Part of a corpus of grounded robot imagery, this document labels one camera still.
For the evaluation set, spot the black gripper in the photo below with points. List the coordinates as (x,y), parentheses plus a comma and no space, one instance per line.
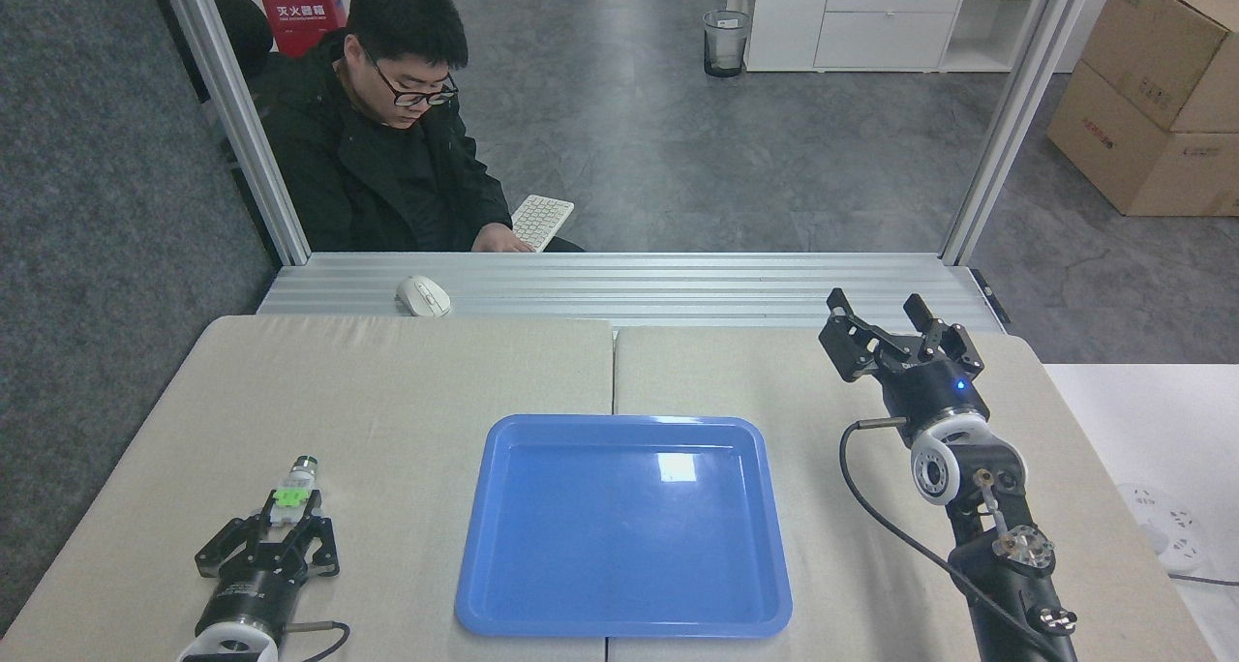
(254,594)
(931,391)

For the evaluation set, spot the blue plastic tray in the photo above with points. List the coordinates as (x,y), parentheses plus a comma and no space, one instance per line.
(624,526)

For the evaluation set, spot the person's left hand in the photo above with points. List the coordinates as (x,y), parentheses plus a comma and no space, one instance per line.
(501,240)

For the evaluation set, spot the beige table mat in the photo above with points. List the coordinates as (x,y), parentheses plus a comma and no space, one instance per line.
(852,585)
(387,401)

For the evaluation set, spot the white side table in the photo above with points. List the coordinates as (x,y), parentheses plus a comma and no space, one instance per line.
(1162,420)

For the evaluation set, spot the white computer mouse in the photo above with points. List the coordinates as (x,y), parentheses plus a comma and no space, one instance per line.
(423,296)

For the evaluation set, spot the large cardboard box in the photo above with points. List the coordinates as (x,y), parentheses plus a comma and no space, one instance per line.
(1133,159)

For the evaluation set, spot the white power strip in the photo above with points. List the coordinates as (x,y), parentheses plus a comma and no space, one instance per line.
(1166,526)

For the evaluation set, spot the white drawer cabinet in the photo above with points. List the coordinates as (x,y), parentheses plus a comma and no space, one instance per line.
(871,18)

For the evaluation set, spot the grey trash bin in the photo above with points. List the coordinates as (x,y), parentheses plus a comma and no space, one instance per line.
(726,43)

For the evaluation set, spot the white keyboard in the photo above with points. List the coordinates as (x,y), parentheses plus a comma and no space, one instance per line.
(541,221)

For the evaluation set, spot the person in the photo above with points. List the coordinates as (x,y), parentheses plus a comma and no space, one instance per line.
(377,168)

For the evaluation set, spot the small cardboard box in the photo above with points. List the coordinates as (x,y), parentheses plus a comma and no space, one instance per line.
(1166,47)

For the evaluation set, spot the black office chair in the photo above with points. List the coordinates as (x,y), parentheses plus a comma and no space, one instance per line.
(237,23)

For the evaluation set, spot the red fire extinguisher box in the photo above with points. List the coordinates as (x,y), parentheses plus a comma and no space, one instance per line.
(300,9)

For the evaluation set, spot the black rail end bracket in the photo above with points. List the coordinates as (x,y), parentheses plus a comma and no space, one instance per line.
(991,297)

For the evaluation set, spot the aluminium rail panel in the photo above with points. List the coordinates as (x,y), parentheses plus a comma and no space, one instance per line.
(678,289)

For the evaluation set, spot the aluminium frame post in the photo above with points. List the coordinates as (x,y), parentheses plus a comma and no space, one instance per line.
(1016,120)
(237,120)

